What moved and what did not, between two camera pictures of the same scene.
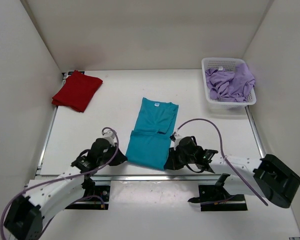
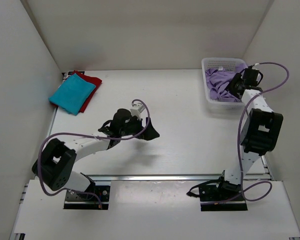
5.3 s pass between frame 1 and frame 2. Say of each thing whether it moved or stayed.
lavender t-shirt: stayed
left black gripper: moved
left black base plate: stayed
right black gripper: moved
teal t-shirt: moved
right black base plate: stayed
